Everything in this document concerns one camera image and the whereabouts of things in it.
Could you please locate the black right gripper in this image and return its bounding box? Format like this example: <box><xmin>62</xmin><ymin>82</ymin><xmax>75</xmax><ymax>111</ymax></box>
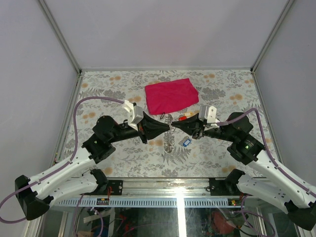
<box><xmin>171</xmin><ymin>113</ymin><xmax>236</xmax><ymax>142</ymax></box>

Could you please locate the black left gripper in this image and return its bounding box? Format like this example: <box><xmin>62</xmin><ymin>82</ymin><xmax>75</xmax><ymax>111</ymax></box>
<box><xmin>110</xmin><ymin>112</ymin><xmax>171</xmax><ymax>144</ymax></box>

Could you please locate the red tag key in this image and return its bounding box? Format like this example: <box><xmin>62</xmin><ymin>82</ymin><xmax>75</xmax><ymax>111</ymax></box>
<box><xmin>178</xmin><ymin>116</ymin><xmax>187</xmax><ymax>121</ymax></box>

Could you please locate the blue tag key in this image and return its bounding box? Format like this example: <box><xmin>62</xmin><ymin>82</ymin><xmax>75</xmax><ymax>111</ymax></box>
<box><xmin>182</xmin><ymin>139</ymin><xmax>192</xmax><ymax>147</ymax></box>

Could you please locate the large metal keyring chain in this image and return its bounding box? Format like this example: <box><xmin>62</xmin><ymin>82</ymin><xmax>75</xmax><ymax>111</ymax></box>
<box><xmin>163</xmin><ymin>114</ymin><xmax>176</xmax><ymax>153</ymax></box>

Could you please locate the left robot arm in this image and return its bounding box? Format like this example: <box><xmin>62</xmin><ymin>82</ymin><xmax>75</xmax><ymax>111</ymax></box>
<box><xmin>15</xmin><ymin>114</ymin><xmax>169</xmax><ymax>221</ymax></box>

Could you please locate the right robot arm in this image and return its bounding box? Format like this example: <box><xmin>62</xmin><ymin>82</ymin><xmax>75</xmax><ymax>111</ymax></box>
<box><xmin>172</xmin><ymin>112</ymin><xmax>316</xmax><ymax>231</ymax></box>

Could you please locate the pink cloth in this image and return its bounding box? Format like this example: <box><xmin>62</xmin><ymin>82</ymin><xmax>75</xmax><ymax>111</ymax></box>
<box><xmin>145</xmin><ymin>78</ymin><xmax>199</xmax><ymax>115</ymax></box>

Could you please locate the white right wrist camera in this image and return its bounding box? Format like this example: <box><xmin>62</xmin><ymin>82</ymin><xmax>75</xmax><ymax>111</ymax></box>
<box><xmin>198</xmin><ymin>105</ymin><xmax>220</xmax><ymax>127</ymax></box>

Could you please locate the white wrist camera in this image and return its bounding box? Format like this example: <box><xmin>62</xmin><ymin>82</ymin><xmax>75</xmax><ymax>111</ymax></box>
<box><xmin>198</xmin><ymin>105</ymin><xmax>220</xmax><ymax>127</ymax></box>
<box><xmin>122</xmin><ymin>100</ymin><xmax>144</xmax><ymax>131</ymax></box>

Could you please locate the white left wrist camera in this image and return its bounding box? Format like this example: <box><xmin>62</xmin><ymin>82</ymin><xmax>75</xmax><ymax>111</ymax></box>
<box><xmin>122</xmin><ymin>100</ymin><xmax>144</xmax><ymax>131</ymax></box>

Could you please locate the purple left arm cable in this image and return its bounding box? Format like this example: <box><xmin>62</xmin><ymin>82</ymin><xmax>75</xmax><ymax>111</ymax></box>
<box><xmin>0</xmin><ymin>97</ymin><xmax>125</xmax><ymax>222</ymax></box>

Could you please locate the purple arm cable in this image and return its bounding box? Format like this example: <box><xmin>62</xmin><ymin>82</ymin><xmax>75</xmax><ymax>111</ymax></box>
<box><xmin>217</xmin><ymin>108</ymin><xmax>316</xmax><ymax>198</ymax></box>
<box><xmin>0</xmin><ymin>97</ymin><xmax>125</xmax><ymax>222</ymax></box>

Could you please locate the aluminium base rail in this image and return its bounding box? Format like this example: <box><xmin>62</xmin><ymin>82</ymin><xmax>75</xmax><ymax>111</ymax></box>
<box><xmin>56</xmin><ymin>176</ymin><xmax>303</xmax><ymax>207</ymax></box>

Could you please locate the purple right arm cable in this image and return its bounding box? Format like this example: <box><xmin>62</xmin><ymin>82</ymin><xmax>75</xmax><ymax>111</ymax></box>
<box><xmin>217</xmin><ymin>108</ymin><xmax>316</xmax><ymax>198</ymax></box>

